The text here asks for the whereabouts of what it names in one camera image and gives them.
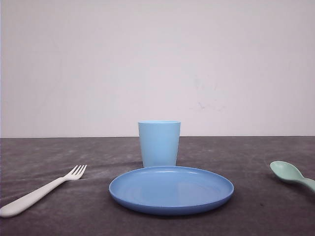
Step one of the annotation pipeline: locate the light blue plastic cup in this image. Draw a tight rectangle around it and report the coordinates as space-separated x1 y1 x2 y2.
138 120 181 168

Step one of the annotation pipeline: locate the mint green plastic spoon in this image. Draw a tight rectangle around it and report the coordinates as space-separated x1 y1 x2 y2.
270 161 315 192

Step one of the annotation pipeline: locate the white plastic fork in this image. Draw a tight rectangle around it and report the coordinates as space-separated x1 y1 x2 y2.
0 165 87 218

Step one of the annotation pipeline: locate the blue plastic plate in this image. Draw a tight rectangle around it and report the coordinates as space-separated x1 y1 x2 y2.
109 166 234 216

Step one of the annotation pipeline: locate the dark grey tablecloth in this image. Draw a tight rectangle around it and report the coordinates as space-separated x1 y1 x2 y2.
0 136 315 236

